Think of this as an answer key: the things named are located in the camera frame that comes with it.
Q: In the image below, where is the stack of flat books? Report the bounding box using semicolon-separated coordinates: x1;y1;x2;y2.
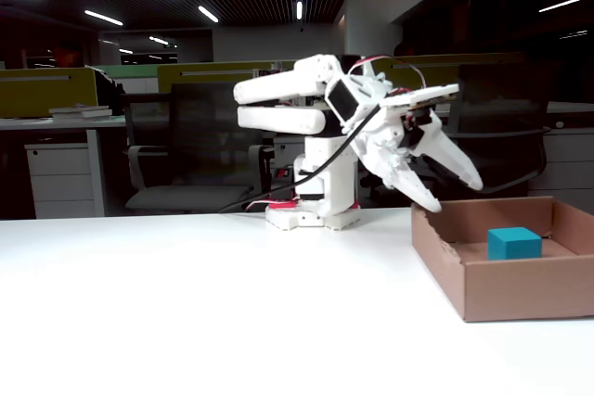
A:
48;105;113;121

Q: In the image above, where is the brown cardboard box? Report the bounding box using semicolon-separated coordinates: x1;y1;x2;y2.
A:
410;196;594;324

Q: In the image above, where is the green partition panel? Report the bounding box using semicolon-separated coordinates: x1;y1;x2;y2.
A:
92;63;160;81

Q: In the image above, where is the blue cube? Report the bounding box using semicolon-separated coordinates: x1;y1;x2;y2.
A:
487;226;544;262

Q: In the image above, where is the black controller box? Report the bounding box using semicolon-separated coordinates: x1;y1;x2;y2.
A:
275;165;296;202

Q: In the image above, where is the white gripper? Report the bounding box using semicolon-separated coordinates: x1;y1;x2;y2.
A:
351;107;484;213

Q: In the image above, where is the red white base wire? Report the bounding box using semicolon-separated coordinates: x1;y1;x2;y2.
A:
244;198;303;212

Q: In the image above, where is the white office desk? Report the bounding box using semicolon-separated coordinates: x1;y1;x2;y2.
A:
0;112;307;219
435;101;594;134

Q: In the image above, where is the white drawer cabinet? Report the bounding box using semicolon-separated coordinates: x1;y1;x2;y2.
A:
528;128;594;198
24;140;101;220

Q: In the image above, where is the black cable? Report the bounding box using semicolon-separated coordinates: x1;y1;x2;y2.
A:
215;106;382;214

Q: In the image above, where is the red white wrist wire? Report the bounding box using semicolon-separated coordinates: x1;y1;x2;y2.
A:
346;55;429;92

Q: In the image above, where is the white wrist camera plate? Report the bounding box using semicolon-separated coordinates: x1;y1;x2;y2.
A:
377;83;461;112

